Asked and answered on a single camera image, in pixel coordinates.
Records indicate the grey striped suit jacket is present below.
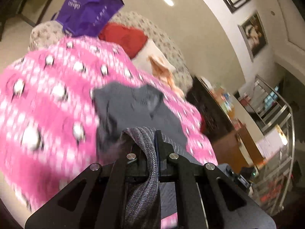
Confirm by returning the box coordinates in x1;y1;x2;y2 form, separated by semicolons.
93;82;212;228

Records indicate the metal shelf rack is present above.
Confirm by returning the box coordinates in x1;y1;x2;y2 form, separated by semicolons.
240;76;295;216

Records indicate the dark wooden nightstand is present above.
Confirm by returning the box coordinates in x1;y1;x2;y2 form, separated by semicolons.
186;76;235;143

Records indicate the pink penguin bedspread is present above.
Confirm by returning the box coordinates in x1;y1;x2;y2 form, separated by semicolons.
0;36;219;229

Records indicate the orange fringed cloth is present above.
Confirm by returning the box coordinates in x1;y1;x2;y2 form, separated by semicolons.
148;56;185;98

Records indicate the white pillow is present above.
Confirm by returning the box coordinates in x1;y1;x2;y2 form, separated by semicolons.
131;39;176;74

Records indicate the red cushion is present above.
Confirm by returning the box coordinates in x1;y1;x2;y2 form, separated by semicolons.
98;22;148;59

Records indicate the framed portrait picture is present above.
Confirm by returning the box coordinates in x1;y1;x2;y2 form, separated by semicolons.
238;10;268;62

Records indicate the floral grey headboard cover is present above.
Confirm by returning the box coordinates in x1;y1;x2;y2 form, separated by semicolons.
28;11;193;92

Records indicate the purple shopping bag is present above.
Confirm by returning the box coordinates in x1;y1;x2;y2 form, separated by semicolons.
51;0;124;37

